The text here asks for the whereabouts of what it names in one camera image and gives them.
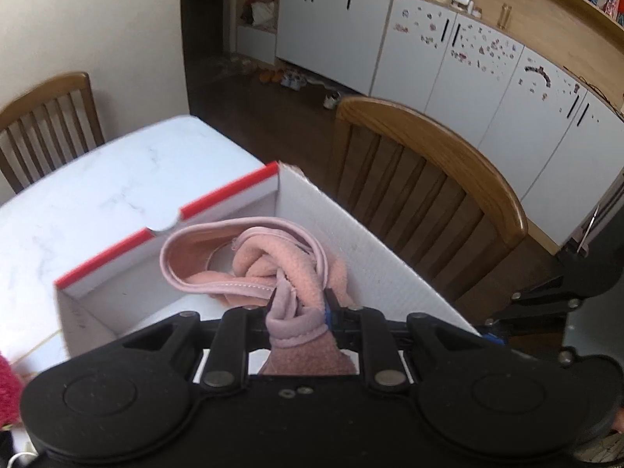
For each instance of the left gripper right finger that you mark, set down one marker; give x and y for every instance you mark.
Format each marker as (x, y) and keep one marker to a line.
(333, 310)

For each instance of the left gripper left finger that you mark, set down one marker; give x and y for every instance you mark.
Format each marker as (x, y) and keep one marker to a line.
(273, 307)

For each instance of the pink fleece garment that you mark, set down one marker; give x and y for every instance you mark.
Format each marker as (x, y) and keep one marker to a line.
(241, 261)

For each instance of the wooden chair with curved back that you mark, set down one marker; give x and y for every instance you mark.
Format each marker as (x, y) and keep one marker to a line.
(451, 215)

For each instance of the pink fuzzy plush ball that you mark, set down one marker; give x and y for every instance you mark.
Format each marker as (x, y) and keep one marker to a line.
(10, 394)

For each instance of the wooden chair at far side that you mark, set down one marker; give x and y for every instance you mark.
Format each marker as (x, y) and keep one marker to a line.
(48, 127)

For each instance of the white cabinet wall unit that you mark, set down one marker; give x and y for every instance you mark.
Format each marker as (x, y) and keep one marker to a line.
(535, 85)

